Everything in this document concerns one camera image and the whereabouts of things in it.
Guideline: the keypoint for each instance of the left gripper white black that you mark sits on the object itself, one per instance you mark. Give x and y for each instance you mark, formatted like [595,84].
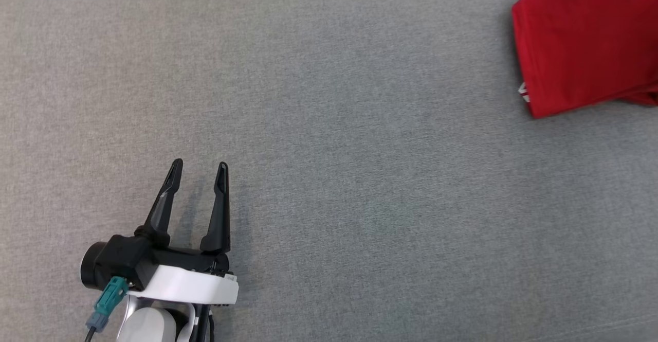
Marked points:
[190,285]

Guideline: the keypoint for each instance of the red basketball jersey number 23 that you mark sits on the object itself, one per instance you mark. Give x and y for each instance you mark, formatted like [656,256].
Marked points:
[586,38]

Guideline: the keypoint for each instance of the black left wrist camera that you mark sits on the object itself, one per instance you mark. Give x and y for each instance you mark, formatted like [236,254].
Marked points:
[121,259]

